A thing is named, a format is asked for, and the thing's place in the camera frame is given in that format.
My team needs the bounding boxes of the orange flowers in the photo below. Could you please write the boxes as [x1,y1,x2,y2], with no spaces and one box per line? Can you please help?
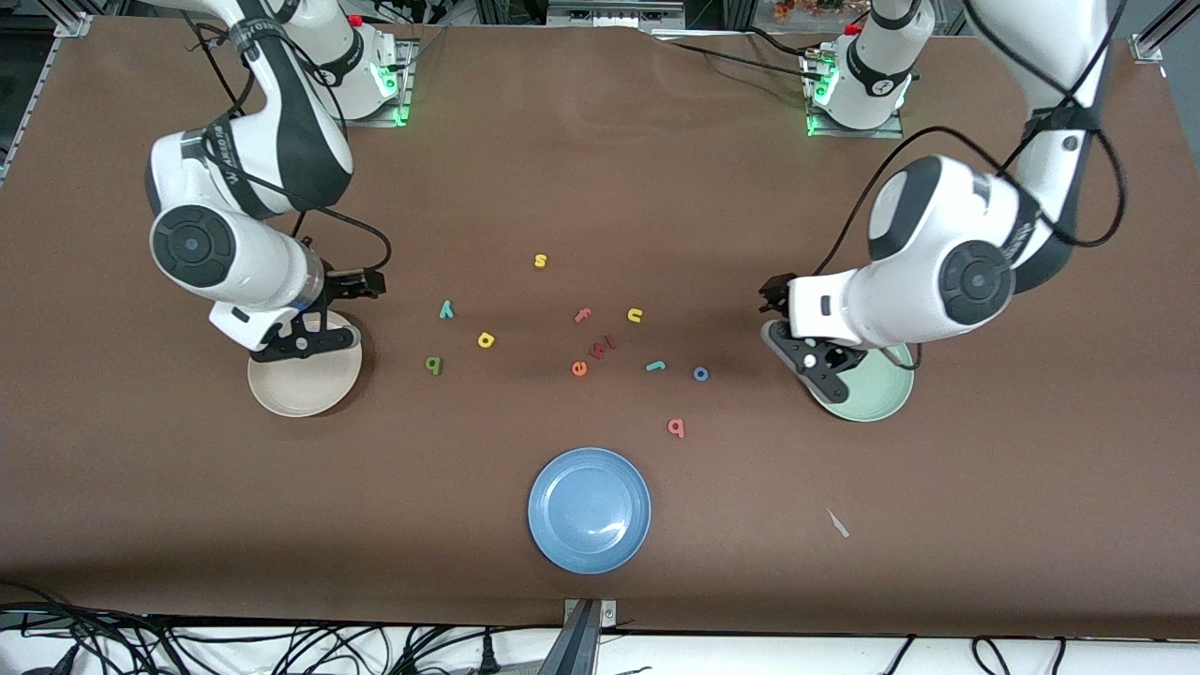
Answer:
[773,0,873,22]

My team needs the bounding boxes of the aluminium frame profile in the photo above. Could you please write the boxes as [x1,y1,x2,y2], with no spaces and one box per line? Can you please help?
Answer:
[1130,0,1200,65]
[0,11,95,179]

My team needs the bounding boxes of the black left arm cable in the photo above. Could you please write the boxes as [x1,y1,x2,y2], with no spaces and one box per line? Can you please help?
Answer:
[816,0,1128,371]

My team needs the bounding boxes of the blue plate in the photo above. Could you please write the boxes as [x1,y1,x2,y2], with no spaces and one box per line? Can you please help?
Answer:
[527,447,653,575]

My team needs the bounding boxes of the black cable tangle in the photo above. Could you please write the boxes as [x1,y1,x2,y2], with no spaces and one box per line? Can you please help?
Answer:
[0,579,563,675]

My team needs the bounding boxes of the beige plate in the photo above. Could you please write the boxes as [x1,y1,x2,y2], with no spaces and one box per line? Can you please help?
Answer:
[247,314,364,418]

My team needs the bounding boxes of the black cable across table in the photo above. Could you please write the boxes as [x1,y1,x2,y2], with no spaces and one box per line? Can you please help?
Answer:
[652,26,831,85]

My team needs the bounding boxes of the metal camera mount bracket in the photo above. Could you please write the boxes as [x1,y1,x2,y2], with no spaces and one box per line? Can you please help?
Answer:
[561,598,620,675]

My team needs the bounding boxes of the metal frame bar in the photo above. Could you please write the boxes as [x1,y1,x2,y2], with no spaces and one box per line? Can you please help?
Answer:
[544,0,685,29]

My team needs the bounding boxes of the looped black cable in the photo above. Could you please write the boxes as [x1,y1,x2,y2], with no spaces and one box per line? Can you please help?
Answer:
[970,636,1070,675]

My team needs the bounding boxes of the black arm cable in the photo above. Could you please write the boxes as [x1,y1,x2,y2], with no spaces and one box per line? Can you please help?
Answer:
[816,0,1128,371]
[183,14,393,282]

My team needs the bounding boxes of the brown table cover sheet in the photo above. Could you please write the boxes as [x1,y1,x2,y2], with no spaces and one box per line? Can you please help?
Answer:
[0,17,1200,640]

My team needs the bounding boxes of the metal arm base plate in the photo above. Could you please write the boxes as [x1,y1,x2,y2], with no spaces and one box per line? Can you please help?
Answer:
[802,47,906,140]
[311,37,415,128]

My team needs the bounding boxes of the light green plate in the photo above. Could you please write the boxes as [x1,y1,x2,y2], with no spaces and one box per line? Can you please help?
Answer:
[804,342,915,423]

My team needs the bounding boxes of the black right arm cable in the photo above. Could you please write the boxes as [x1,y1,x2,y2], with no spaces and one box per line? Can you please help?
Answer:
[183,14,393,282]

